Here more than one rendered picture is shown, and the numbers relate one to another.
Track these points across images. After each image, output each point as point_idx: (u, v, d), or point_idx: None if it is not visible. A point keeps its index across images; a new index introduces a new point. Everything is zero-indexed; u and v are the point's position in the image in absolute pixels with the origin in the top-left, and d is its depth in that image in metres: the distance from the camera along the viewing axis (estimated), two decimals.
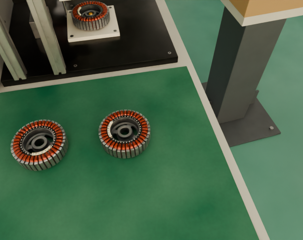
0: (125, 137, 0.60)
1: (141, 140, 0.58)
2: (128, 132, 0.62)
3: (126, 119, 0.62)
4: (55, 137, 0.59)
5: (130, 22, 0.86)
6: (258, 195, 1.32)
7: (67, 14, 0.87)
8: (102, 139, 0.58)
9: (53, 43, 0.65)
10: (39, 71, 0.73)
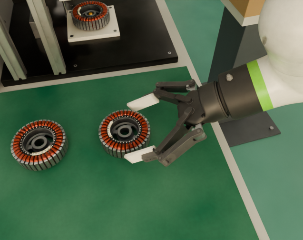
0: (125, 137, 0.60)
1: (141, 140, 0.58)
2: (128, 132, 0.62)
3: (126, 119, 0.62)
4: (55, 137, 0.59)
5: (130, 22, 0.86)
6: (258, 195, 1.32)
7: (67, 14, 0.87)
8: (102, 139, 0.58)
9: (53, 43, 0.65)
10: (39, 71, 0.73)
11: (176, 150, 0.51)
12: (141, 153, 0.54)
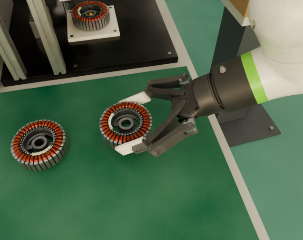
0: (127, 129, 0.58)
1: (143, 132, 0.56)
2: (130, 124, 0.61)
3: (127, 111, 0.61)
4: (55, 137, 0.59)
5: (130, 22, 0.86)
6: (258, 195, 1.32)
7: (67, 14, 0.87)
8: (102, 131, 0.57)
9: (53, 43, 0.65)
10: (39, 71, 0.73)
11: (165, 143, 0.50)
12: (131, 145, 0.54)
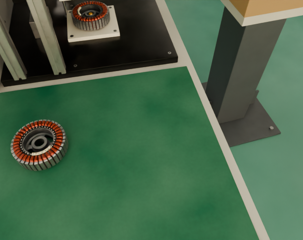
0: None
1: None
2: None
3: None
4: (55, 137, 0.59)
5: (130, 22, 0.86)
6: (258, 195, 1.32)
7: (67, 14, 0.87)
8: None
9: (53, 43, 0.65)
10: (39, 71, 0.73)
11: None
12: None
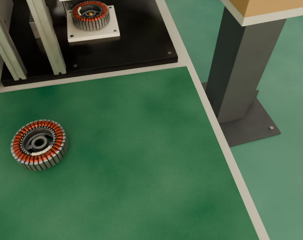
0: None
1: None
2: None
3: None
4: (55, 137, 0.59)
5: (130, 22, 0.86)
6: (258, 195, 1.32)
7: (67, 14, 0.87)
8: None
9: (53, 43, 0.65)
10: (39, 71, 0.73)
11: None
12: None
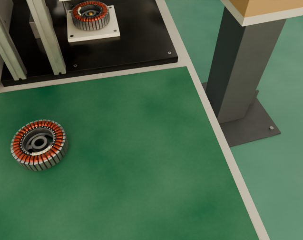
0: None
1: None
2: None
3: None
4: (55, 137, 0.59)
5: (130, 22, 0.86)
6: (258, 195, 1.32)
7: (67, 14, 0.87)
8: None
9: (53, 43, 0.65)
10: (39, 71, 0.73)
11: None
12: None
